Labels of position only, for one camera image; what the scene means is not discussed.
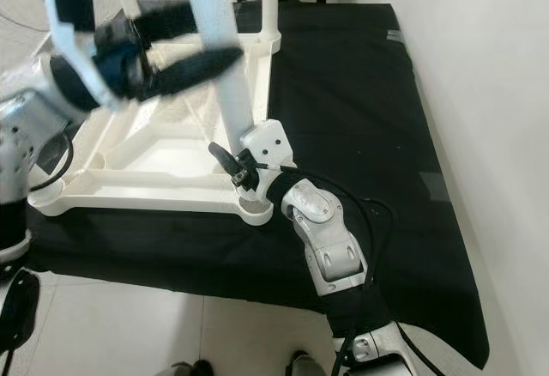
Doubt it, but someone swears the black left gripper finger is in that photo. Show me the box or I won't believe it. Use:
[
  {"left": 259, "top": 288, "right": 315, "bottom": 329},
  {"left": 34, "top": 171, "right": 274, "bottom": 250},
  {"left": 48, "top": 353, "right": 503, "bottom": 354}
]
[
  {"left": 129, "top": 0, "right": 198, "bottom": 42},
  {"left": 150, "top": 46, "right": 245, "bottom": 99}
]

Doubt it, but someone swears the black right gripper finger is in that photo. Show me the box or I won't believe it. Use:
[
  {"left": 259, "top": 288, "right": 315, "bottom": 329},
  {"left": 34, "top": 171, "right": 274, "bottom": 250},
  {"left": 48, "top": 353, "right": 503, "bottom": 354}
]
[{"left": 208, "top": 143, "right": 245, "bottom": 179}]

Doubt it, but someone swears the white plastic table top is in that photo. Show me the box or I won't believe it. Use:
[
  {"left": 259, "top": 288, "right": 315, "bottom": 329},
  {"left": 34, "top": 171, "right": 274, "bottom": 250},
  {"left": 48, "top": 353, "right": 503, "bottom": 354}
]
[{"left": 30, "top": 28, "right": 282, "bottom": 227}]

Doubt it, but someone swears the black tablecloth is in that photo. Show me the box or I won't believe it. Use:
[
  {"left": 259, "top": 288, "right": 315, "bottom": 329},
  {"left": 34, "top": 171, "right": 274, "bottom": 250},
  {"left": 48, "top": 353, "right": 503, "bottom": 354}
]
[{"left": 0, "top": 0, "right": 490, "bottom": 368}]

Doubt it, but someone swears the grey right robot leg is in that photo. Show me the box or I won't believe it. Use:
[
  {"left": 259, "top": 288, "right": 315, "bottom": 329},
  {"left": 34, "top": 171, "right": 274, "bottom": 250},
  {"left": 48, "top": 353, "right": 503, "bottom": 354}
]
[{"left": 287, "top": 352, "right": 327, "bottom": 376}]

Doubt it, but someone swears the grey robot leg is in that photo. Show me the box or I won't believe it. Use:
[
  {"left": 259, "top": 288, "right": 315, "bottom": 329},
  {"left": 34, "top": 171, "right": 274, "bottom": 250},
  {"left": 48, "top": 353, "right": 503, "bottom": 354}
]
[
  {"left": 287, "top": 352, "right": 327, "bottom": 376},
  {"left": 172, "top": 359, "right": 215, "bottom": 376}
]

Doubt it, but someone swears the grey left robot leg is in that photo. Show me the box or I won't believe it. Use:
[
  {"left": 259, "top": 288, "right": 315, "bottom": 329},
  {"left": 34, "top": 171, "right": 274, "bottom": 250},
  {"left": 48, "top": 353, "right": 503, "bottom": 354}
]
[{"left": 172, "top": 359, "right": 215, "bottom": 376}]

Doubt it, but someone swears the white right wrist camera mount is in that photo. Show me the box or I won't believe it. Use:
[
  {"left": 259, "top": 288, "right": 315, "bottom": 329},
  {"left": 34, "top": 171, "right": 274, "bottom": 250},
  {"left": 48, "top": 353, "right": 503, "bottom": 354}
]
[{"left": 240, "top": 118, "right": 294, "bottom": 201}]

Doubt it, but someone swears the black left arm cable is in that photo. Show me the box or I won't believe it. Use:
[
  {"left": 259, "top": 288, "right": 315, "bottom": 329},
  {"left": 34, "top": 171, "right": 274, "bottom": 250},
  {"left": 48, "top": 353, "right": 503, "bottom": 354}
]
[{"left": 0, "top": 0, "right": 74, "bottom": 192}]

